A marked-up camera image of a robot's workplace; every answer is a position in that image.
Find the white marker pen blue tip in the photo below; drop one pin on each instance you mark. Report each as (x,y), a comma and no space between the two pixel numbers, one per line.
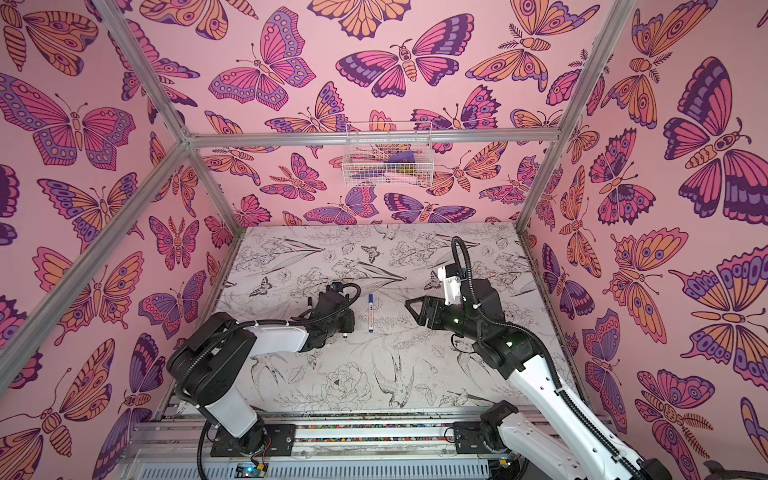
(371,316)

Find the aluminium frame left post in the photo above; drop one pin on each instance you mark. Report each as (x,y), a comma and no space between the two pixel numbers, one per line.
(138,51)

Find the purple item in basket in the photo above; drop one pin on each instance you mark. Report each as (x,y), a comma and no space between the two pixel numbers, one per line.
(405,157)

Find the white vented cable duct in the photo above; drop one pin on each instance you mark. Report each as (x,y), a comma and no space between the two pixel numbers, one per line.
(375,469)

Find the small green circuit board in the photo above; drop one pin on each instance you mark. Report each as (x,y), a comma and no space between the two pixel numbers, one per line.
(250,470)

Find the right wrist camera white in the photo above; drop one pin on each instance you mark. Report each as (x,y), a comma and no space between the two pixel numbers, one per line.
(451,276)

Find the aluminium frame right post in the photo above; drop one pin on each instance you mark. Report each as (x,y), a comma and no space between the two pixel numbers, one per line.
(602,49)

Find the white wire basket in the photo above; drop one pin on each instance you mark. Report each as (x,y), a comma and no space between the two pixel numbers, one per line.
(393,152)

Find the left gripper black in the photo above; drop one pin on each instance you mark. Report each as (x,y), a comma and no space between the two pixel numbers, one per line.
(350,320)

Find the aluminium frame post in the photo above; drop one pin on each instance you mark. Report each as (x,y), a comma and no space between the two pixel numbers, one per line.
(602,49)
(138,51)

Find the aluminium frame diagonal bar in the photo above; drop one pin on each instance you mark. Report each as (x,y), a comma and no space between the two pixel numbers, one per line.
(42,320)

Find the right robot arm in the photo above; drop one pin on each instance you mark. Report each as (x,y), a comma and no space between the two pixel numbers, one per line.
(582,446)

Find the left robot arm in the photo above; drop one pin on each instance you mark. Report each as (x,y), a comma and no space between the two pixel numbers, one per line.
(207,365)

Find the aluminium frame back crossbar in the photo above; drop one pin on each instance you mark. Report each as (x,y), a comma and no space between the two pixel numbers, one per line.
(404,136)

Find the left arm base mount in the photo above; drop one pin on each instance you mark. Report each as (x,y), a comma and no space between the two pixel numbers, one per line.
(270,440)

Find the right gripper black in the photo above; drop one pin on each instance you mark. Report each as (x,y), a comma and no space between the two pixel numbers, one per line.
(437,309)

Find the aluminium front rail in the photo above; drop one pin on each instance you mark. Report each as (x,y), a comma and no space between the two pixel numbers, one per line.
(175,449)

